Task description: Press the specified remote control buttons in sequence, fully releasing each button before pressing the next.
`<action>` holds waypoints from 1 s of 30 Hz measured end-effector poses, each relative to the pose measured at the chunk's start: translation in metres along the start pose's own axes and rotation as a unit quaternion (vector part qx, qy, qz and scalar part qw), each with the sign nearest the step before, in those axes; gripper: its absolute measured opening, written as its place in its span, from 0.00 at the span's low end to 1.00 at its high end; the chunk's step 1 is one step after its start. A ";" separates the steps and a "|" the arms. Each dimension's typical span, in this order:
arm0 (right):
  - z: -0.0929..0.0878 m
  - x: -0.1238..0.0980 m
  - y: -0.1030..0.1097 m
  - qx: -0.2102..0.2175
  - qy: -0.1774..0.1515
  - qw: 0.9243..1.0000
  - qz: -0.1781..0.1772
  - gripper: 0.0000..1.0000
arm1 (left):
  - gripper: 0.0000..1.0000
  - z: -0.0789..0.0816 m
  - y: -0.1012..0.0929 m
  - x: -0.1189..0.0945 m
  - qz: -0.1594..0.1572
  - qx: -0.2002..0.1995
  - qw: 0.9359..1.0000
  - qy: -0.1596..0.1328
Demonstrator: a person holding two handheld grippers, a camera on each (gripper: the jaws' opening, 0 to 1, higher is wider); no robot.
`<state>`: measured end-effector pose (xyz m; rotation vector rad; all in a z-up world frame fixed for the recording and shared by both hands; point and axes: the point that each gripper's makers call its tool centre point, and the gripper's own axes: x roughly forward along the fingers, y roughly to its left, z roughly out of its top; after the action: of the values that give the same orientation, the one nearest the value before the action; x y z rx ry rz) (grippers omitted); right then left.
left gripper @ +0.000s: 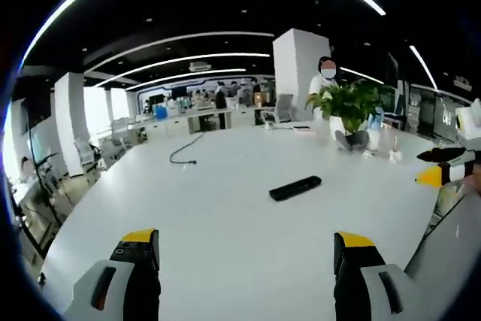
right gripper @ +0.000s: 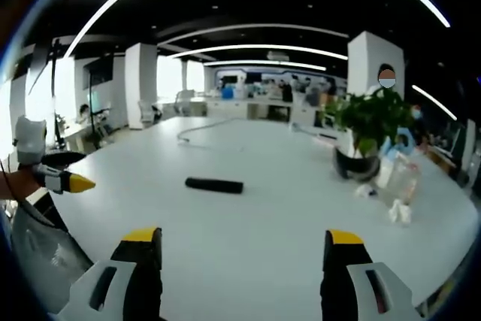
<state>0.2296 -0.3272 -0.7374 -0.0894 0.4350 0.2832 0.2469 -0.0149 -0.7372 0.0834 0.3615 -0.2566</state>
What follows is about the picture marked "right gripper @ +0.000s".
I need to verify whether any dark grey curved object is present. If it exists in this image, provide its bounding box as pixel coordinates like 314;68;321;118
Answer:
332;145;382;182

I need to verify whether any black remote control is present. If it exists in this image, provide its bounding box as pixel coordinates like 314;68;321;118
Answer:
184;176;245;195

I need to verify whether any blue and white pack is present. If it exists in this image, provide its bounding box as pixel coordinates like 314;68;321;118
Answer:
380;126;417;161

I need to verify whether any grey mesh chair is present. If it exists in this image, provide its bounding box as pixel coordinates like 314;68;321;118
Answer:
10;192;94;301

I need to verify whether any white office chair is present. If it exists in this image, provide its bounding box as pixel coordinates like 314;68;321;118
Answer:
137;99;163;127

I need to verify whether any green potted plant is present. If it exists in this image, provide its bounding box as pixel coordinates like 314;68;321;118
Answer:
324;86;417;160

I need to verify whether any white crumpled tissue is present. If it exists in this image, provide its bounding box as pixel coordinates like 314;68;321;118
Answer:
354;183;377;199

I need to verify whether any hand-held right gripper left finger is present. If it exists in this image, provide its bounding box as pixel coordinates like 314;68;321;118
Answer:
56;226;163;321

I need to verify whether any black tripod stand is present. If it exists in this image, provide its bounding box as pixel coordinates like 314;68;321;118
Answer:
29;36;71;149

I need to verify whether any dark table cable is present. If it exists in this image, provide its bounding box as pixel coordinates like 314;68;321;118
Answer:
176;117;250;152

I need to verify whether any person's left hand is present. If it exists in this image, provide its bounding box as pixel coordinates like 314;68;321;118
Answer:
0;168;43;201

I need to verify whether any flat white device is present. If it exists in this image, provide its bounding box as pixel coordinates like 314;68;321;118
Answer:
292;121;340;142

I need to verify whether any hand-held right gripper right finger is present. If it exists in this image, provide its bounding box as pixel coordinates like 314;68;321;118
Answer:
319;229;422;321

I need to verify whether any crumpled white paper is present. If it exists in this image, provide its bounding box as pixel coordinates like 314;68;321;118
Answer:
388;198;413;225

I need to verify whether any clear plastic bag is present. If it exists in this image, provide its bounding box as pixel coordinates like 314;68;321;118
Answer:
378;154;421;202

